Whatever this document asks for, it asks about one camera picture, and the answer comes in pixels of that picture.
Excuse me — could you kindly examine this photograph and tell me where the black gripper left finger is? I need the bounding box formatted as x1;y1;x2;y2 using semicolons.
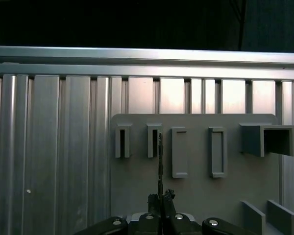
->
73;192;161;235

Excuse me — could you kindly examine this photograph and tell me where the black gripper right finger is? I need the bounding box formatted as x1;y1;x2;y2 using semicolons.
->
161;188;258;235

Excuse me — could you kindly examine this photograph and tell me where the black RAM stick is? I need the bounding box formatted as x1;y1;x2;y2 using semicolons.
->
157;131;165;198

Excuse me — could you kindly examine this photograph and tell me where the grey parts rack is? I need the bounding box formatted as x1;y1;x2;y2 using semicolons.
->
110;113;294;235

